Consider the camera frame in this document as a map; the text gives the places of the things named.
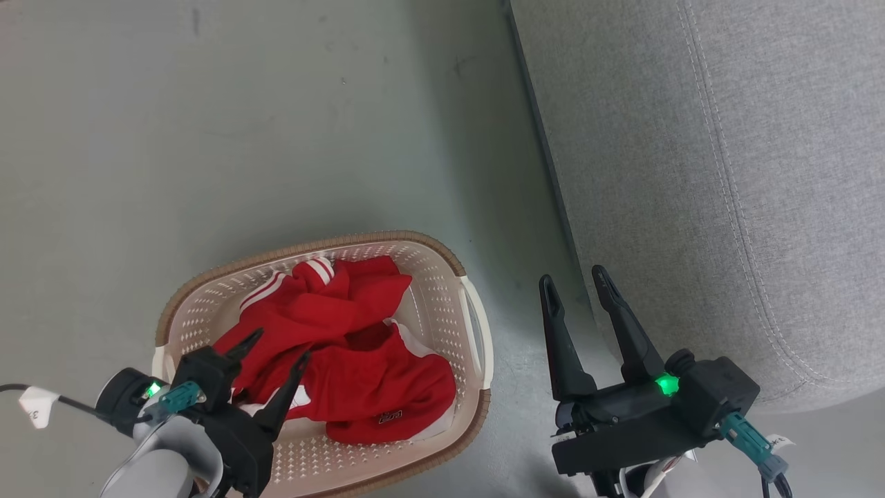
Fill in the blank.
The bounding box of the red jersey with white stripes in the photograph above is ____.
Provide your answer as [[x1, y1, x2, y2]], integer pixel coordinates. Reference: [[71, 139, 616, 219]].
[[213, 256, 413, 409]]

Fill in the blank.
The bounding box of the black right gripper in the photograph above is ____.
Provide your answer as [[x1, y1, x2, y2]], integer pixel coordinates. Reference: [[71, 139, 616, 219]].
[[539, 264, 714, 478]]

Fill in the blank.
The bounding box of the grey fabric sofa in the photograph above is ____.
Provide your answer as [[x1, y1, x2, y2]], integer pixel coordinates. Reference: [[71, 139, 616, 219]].
[[507, 0, 885, 416]]

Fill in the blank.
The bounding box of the right black cable teal plug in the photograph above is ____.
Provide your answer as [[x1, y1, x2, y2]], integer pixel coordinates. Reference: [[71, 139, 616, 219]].
[[718, 412, 794, 498]]

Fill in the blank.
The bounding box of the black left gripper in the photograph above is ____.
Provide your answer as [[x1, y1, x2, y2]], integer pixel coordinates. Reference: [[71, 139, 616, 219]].
[[201, 328, 311, 498]]

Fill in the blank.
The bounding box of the red white twisted wire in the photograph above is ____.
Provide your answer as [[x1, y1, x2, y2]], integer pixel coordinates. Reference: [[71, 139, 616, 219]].
[[650, 453, 696, 485]]

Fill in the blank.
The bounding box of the red garment with white lining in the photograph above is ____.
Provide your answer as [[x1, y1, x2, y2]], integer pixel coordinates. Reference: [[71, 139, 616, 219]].
[[239, 322, 458, 445]]

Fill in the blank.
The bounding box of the white tag on left cable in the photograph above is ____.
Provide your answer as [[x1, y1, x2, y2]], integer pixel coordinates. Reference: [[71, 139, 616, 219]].
[[19, 386, 60, 430]]

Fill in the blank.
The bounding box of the beige perforated laundry basket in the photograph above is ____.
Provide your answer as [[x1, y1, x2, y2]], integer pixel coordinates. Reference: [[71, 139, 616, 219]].
[[152, 230, 495, 498]]

